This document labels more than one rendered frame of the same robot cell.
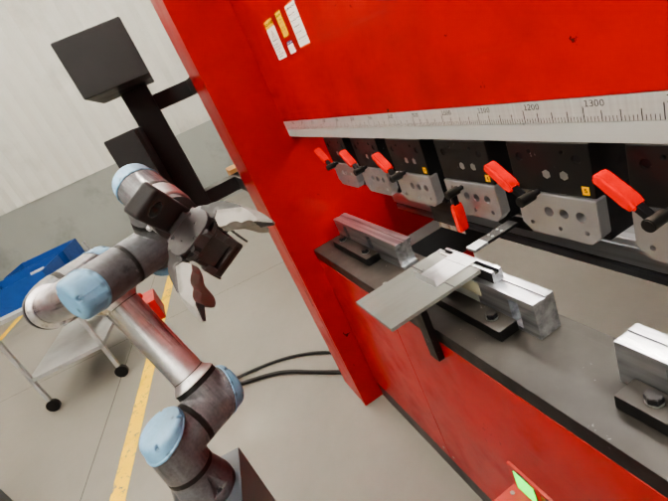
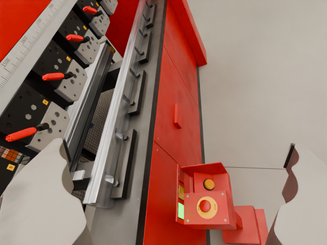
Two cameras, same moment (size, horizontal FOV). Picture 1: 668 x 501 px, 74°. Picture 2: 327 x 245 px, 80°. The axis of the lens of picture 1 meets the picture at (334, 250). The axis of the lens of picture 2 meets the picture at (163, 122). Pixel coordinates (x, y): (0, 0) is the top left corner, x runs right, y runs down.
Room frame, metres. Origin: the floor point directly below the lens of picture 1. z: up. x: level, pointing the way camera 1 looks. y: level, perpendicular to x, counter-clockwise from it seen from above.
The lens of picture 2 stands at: (0.57, 0.18, 1.49)
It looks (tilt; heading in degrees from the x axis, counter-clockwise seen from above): 46 degrees down; 230
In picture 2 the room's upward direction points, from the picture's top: 40 degrees counter-clockwise
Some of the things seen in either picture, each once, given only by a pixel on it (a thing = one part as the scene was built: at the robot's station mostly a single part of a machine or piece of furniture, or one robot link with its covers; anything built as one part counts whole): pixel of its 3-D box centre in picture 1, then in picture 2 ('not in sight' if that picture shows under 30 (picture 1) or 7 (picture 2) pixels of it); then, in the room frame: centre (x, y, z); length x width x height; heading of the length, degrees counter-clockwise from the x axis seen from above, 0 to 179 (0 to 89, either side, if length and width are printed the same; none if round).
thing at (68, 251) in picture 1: (48, 265); not in sight; (3.82, 2.27, 0.92); 0.50 x 0.36 x 0.18; 95
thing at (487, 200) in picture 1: (482, 171); not in sight; (0.82, -0.33, 1.26); 0.15 x 0.09 x 0.17; 15
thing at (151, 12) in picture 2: not in sight; (151, 15); (-0.77, -0.71, 0.89); 0.30 x 0.05 x 0.03; 15
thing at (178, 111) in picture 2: not in sight; (178, 115); (-0.04, -0.41, 0.59); 0.15 x 0.02 x 0.07; 15
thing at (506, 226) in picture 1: (507, 223); not in sight; (1.03, -0.45, 1.01); 0.26 x 0.12 x 0.05; 105
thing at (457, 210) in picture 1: (459, 209); not in sight; (0.82, -0.27, 1.20); 0.04 x 0.02 x 0.10; 105
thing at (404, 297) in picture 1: (416, 287); not in sight; (0.95, -0.15, 1.00); 0.26 x 0.18 x 0.01; 105
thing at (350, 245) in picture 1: (355, 250); not in sight; (1.55, -0.08, 0.89); 0.30 x 0.05 x 0.03; 15
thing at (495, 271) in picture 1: (468, 263); not in sight; (0.97, -0.30, 0.99); 0.20 x 0.03 x 0.03; 15
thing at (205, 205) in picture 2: not in sight; (206, 206); (0.47, -0.06, 0.79); 0.04 x 0.04 x 0.04
